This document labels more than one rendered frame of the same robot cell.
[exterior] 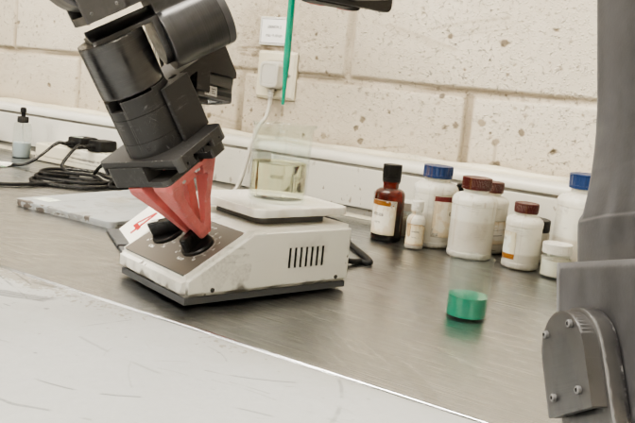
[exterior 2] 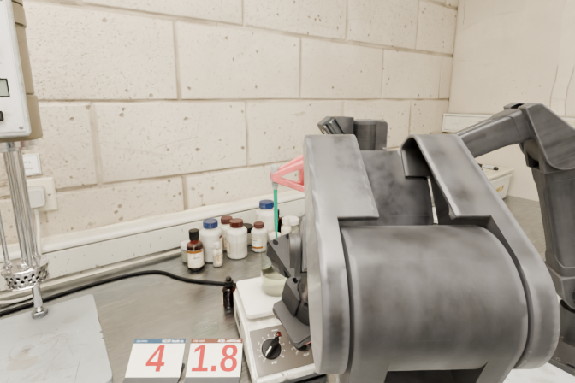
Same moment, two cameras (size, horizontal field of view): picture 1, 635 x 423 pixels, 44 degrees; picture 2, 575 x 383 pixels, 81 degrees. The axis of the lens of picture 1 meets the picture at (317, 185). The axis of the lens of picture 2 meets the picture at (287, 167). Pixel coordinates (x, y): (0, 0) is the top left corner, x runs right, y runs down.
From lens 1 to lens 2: 0.84 m
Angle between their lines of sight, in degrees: 66
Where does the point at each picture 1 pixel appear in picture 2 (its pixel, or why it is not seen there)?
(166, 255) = (295, 359)
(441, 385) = not seen: hidden behind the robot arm
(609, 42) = (564, 226)
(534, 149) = (219, 193)
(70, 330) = not seen: outside the picture
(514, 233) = (262, 238)
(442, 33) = (163, 149)
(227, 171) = not seen: hidden behind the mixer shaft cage
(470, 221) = (243, 241)
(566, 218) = (268, 222)
